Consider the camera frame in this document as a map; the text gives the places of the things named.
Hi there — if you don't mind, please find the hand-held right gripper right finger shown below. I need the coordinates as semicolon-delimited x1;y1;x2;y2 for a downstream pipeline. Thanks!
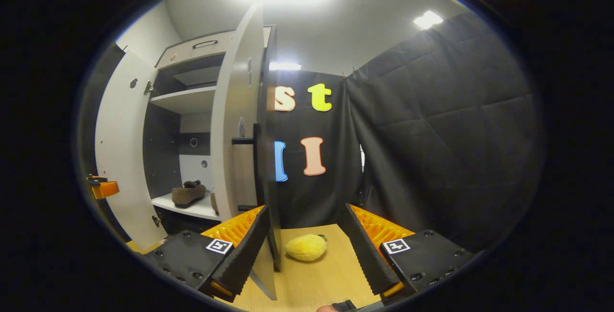
343;204;475;303

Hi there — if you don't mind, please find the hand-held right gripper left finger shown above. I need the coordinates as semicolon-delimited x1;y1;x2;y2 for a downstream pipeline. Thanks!
144;205;271;304

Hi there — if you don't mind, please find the grey cabinet door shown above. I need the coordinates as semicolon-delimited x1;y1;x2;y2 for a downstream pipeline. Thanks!
94;50;168;250
211;4;279;300

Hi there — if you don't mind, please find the grey shoe cabinet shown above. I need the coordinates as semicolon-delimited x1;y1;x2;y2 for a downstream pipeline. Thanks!
144;24;283;272

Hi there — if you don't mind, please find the yellow plush toy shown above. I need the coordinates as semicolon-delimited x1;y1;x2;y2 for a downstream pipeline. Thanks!
285;234;329;262

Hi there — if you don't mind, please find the small ceiling light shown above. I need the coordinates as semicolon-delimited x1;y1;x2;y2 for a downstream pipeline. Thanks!
413;11;444;30

